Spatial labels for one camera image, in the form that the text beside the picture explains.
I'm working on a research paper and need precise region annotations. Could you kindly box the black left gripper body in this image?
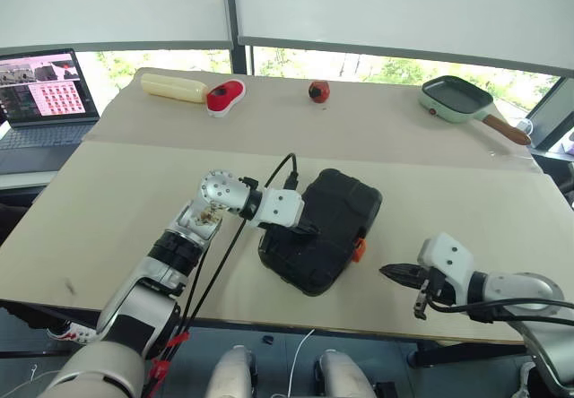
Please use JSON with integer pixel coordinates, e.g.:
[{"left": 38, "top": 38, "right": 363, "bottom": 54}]
[{"left": 289, "top": 211, "right": 323, "bottom": 241}]

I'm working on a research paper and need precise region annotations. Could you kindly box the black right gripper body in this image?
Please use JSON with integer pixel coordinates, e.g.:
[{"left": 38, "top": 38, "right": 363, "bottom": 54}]
[{"left": 419, "top": 264, "right": 450, "bottom": 301}]

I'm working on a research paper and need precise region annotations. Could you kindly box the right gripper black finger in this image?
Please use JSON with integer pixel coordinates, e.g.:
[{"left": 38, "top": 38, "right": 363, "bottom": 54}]
[
  {"left": 379, "top": 272, "right": 425, "bottom": 289},
  {"left": 378, "top": 262, "right": 425, "bottom": 277}
]

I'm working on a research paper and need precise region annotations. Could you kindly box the black plastic tool case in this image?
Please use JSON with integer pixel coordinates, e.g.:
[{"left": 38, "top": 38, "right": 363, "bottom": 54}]
[{"left": 257, "top": 168, "right": 384, "bottom": 298}]

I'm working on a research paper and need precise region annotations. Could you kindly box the black table base bar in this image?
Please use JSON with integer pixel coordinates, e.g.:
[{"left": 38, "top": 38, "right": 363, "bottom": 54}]
[{"left": 406, "top": 341, "right": 526, "bottom": 368}]

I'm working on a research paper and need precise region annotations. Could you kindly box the silver rounded robot leg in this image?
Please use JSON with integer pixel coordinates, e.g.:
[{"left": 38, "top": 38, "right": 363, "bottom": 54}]
[
  {"left": 315, "top": 348, "right": 377, "bottom": 398},
  {"left": 204, "top": 345, "right": 258, "bottom": 398}
]

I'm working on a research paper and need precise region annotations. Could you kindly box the red black round object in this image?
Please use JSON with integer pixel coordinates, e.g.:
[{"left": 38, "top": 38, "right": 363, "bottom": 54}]
[{"left": 307, "top": 79, "right": 332, "bottom": 104}]

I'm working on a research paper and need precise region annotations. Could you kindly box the red white plastic device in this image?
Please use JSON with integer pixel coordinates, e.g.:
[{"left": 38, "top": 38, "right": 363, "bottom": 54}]
[{"left": 205, "top": 79, "right": 248, "bottom": 118}]

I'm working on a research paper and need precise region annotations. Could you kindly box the green electric frying pan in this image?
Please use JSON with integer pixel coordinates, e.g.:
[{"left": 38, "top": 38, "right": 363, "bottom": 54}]
[{"left": 418, "top": 74, "right": 534, "bottom": 147}]

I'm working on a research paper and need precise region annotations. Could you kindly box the beige cylindrical bottle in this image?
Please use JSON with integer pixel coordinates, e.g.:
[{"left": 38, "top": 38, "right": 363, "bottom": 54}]
[{"left": 140, "top": 72, "right": 211, "bottom": 105}]

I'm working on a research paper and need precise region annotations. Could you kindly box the white roller blind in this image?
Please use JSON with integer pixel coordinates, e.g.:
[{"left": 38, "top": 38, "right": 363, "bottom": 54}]
[
  {"left": 231, "top": 0, "right": 574, "bottom": 78},
  {"left": 0, "top": 0, "right": 235, "bottom": 54}
]

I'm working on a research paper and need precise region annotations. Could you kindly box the white sneaker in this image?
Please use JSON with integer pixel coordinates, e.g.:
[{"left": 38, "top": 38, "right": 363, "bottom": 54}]
[{"left": 46, "top": 320, "right": 99, "bottom": 344}]

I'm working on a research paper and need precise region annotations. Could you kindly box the open laptop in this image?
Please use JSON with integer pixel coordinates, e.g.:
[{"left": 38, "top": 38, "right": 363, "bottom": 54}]
[{"left": 0, "top": 48, "right": 100, "bottom": 176}]

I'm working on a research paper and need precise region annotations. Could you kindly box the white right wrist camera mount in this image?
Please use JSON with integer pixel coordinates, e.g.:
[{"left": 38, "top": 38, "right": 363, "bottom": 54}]
[{"left": 416, "top": 231, "right": 475, "bottom": 292}]

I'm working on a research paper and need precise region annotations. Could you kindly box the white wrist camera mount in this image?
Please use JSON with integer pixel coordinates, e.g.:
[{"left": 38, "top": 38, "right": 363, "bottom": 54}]
[
  {"left": 416, "top": 231, "right": 475, "bottom": 292},
  {"left": 257, "top": 187, "right": 306, "bottom": 229}
]

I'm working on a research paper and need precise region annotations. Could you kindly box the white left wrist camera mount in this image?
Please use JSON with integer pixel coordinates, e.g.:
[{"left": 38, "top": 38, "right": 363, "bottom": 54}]
[{"left": 257, "top": 187, "right": 306, "bottom": 229}]

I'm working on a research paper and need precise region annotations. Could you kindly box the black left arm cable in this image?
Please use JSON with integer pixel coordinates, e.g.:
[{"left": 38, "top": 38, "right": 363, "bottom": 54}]
[{"left": 142, "top": 151, "right": 300, "bottom": 398}]

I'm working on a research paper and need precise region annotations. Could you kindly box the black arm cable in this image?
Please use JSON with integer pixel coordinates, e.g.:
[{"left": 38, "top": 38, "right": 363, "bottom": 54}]
[
  {"left": 413, "top": 276, "right": 574, "bottom": 328},
  {"left": 142, "top": 151, "right": 300, "bottom": 398}
]

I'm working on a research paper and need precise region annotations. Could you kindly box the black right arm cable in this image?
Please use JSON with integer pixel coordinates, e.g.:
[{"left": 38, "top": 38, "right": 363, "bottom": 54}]
[{"left": 413, "top": 276, "right": 574, "bottom": 328}]

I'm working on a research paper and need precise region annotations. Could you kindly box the thin white cable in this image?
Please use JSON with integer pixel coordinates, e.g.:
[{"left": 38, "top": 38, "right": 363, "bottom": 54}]
[{"left": 285, "top": 327, "right": 317, "bottom": 398}]

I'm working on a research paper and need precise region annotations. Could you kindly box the dark window frame post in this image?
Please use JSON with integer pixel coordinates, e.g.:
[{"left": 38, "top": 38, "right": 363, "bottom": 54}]
[{"left": 230, "top": 42, "right": 255, "bottom": 77}]

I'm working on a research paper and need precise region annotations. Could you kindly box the red cable tie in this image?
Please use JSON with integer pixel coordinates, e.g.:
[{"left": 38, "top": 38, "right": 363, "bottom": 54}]
[{"left": 149, "top": 331, "right": 190, "bottom": 384}]

